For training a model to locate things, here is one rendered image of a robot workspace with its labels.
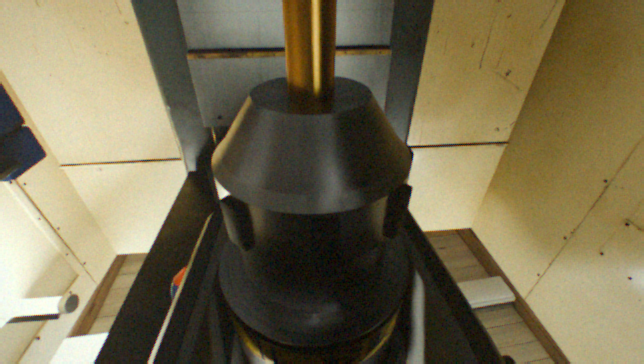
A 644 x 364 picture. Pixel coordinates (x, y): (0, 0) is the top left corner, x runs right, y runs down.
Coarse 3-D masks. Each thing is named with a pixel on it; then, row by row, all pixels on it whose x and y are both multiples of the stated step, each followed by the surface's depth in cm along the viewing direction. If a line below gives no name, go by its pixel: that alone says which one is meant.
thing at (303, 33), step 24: (288, 0) 4; (312, 0) 4; (336, 0) 4; (288, 24) 4; (312, 24) 4; (288, 48) 4; (312, 48) 4; (288, 72) 5; (312, 72) 5; (312, 96) 5
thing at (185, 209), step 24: (192, 192) 74; (168, 216) 66; (192, 216) 66; (168, 240) 60; (192, 240) 60; (144, 264) 55; (168, 264) 55; (144, 288) 51; (168, 288) 51; (120, 312) 47; (144, 312) 47; (120, 336) 44; (144, 336) 44; (96, 360) 41; (120, 360) 41; (144, 360) 41
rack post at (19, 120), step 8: (0, 88) 20; (0, 96) 20; (8, 96) 20; (0, 104) 20; (8, 104) 20; (0, 112) 20; (8, 112) 20; (16, 112) 21; (0, 120) 20; (8, 120) 20; (16, 120) 21; (24, 120) 21; (0, 128) 20; (8, 128) 20; (16, 128) 21; (0, 136) 20
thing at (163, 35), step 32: (160, 0) 60; (416, 0) 65; (160, 32) 64; (416, 32) 69; (160, 64) 67; (416, 64) 74; (192, 96) 73; (192, 128) 78; (224, 128) 75; (192, 160) 83
